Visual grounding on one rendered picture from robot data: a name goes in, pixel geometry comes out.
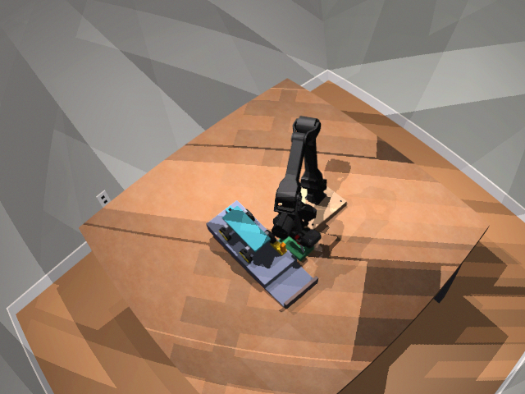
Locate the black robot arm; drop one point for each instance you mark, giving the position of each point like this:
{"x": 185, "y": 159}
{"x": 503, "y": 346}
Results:
{"x": 303, "y": 147}

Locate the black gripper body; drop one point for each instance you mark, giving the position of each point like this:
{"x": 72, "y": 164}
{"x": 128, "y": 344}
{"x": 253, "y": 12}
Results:
{"x": 309, "y": 237}

